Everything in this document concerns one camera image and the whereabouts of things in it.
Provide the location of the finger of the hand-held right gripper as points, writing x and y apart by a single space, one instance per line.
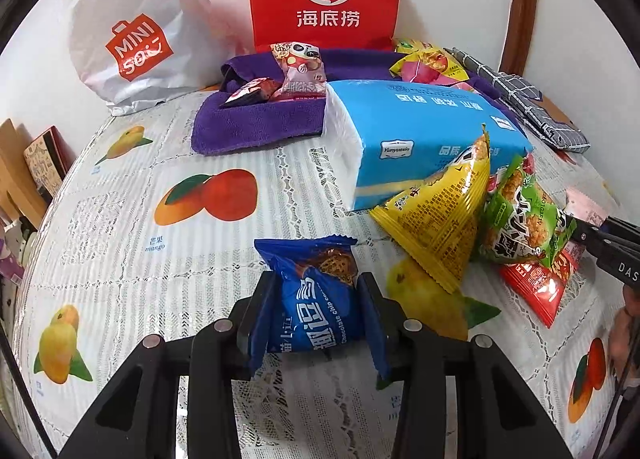
600 239
625 229

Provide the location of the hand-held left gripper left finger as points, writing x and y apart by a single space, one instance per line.
260 309

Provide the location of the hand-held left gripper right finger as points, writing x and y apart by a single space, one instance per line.
375 309

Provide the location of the blue cookie packet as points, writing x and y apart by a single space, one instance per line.
310 309

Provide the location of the large red snack packet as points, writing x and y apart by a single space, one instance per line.
540 289

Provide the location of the green snack packet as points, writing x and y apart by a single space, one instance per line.
520 219

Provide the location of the person's right hand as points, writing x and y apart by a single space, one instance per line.
625 334

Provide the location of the pale pink wrapper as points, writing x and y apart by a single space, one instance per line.
587 206

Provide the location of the yellow triangular snack packet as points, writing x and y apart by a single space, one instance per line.
435 219

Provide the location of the fruit print tablecloth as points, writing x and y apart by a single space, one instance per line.
150 264

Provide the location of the grey checked cloth with star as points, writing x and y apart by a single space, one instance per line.
525 99

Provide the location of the purple towel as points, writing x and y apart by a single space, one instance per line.
250 124

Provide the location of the blue tissue pack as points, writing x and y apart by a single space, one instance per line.
425 129

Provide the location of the small red snack packet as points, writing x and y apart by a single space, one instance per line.
247 93

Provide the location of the panda print snack packet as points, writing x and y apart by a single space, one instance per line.
300 69

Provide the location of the pink snack packet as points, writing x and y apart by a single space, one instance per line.
425 66

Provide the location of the yellow chip bag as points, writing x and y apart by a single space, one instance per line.
407 45

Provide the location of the white plastic bag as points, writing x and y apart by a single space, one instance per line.
100 14

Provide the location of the brown door frame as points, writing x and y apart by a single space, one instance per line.
520 4

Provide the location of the patterned picture frame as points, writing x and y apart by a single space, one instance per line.
45 159

